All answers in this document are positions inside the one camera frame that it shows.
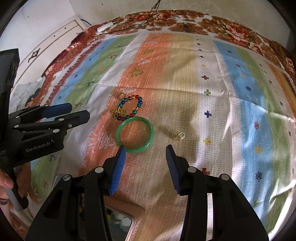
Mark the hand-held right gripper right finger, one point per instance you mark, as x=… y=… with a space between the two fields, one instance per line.
x=173 y=171

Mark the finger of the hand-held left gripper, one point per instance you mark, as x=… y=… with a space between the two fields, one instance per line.
x=74 y=118
x=57 y=109

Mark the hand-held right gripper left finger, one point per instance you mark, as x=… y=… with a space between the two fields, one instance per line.
x=118 y=171

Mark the rectangular metal tin box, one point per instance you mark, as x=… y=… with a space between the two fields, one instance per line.
x=129 y=208

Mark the green jade bangle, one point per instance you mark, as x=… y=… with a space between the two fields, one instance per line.
x=152 y=134

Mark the person's left hand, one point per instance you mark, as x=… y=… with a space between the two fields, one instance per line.
x=5 y=182

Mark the grey crumpled clothes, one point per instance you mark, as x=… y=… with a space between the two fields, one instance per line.
x=20 y=92

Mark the dark bead wristband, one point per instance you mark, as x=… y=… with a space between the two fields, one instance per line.
x=4 y=202

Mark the white wooden headboard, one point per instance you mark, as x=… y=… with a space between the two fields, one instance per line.
x=46 y=39

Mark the white charger adapter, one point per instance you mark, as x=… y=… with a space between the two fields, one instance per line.
x=105 y=27

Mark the striped patterned blanket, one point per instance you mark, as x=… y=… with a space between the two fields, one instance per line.
x=208 y=69

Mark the floral bedsheet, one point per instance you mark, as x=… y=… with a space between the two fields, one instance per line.
x=219 y=23

